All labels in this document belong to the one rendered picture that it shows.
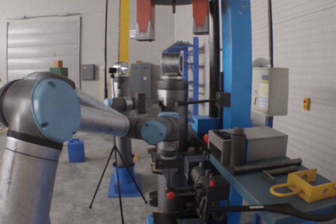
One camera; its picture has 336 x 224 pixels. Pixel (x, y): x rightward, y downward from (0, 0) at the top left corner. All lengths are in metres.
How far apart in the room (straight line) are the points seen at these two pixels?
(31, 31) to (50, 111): 13.04
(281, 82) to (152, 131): 1.38
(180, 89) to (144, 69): 10.18
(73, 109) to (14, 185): 0.18
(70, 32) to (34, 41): 2.02
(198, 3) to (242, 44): 0.40
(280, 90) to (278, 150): 0.77
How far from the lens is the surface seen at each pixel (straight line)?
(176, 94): 1.54
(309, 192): 0.97
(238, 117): 1.70
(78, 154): 4.31
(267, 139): 1.35
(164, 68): 1.59
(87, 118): 0.75
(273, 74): 2.02
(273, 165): 1.23
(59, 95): 0.45
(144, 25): 1.67
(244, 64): 1.69
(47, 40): 13.05
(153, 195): 2.05
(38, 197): 0.47
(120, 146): 2.97
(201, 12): 1.61
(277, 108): 2.07
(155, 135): 0.92
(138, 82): 11.71
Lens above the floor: 1.53
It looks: 6 degrees down
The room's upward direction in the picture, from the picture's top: straight up
